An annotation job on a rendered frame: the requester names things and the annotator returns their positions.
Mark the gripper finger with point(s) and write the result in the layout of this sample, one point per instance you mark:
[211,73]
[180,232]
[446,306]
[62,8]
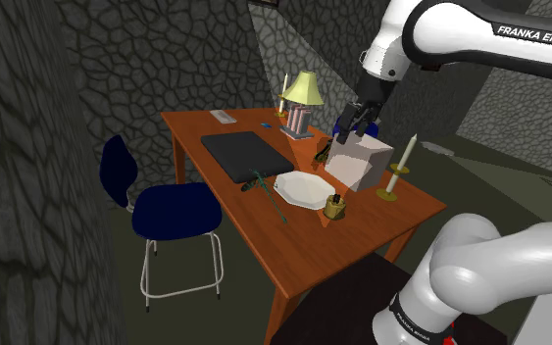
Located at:
[365,124]
[345,124]

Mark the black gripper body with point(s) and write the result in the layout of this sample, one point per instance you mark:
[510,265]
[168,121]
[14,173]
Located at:
[373,93]

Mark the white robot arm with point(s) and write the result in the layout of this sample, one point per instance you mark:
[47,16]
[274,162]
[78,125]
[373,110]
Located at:
[452,33]

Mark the blue round vessel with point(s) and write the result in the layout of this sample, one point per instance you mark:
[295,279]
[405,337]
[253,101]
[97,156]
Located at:
[338,125]

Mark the black and gold small thing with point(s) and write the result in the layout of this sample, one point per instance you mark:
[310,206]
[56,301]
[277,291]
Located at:
[323,150]

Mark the white cube box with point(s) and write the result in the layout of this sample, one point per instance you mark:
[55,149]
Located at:
[356,165]

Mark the yellow shade table lamp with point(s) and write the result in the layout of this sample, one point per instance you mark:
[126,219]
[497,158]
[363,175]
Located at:
[304,88]

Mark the tall white candle gold holder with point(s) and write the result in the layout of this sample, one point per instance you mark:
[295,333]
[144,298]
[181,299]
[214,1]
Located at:
[400,167]

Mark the short white candle gold holder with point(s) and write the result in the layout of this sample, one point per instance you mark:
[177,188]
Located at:
[282,98]

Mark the white octagonal plate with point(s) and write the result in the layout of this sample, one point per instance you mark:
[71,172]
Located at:
[304,188]

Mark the gold cup with dark pens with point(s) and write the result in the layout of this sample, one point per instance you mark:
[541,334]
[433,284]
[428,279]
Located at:
[335,209]

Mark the black closed laptop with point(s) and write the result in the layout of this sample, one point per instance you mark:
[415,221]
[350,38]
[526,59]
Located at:
[244,155]

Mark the brown wooden desk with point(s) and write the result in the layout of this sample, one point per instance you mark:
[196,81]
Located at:
[304,239]

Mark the dark robot stand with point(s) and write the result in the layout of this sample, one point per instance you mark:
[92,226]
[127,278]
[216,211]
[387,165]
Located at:
[347,301]

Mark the blue chair with white legs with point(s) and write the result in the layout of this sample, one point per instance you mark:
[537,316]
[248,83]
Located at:
[175,210]

